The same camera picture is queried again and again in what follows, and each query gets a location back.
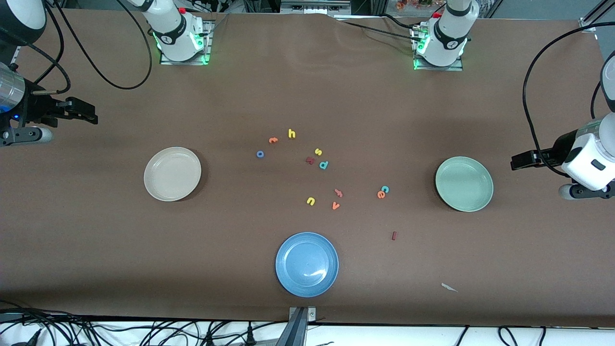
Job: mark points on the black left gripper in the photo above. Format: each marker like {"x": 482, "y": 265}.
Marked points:
{"x": 559, "y": 148}

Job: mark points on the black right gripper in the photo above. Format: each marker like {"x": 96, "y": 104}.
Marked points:
{"x": 34, "y": 106}

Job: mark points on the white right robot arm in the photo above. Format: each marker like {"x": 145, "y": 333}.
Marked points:
{"x": 175, "y": 36}

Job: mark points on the green round plate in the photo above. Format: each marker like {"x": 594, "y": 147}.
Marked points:
{"x": 464, "y": 184}

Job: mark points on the beige round plate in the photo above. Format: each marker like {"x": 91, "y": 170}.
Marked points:
{"x": 173, "y": 174}

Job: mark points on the white paper scrap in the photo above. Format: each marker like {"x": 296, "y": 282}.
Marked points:
{"x": 448, "y": 287}

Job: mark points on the brown table cover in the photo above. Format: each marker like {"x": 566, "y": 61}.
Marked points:
{"x": 240, "y": 96}

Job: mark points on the orange floral decoration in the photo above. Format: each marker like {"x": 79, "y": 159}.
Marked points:
{"x": 413, "y": 5}

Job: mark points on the blue round plate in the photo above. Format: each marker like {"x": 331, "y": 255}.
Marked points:
{"x": 306, "y": 264}

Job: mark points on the grey power strip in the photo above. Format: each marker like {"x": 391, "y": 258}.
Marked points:
{"x": 314, "y": 6}

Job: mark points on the black power plug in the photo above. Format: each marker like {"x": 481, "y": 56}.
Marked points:
{"x": 209, "y": 340}
{"x": 250, "y": 335}

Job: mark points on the aluminium arm base plate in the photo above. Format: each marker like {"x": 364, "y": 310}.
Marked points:
{"x": 185, "y": 62}
{"x": 439, "y": 68}

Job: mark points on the aluminium frame rail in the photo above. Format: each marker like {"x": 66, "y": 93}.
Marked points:
{"x": 587, "y": 22}

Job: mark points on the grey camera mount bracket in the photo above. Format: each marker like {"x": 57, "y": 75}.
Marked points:
{"x": 310, "y": 315}

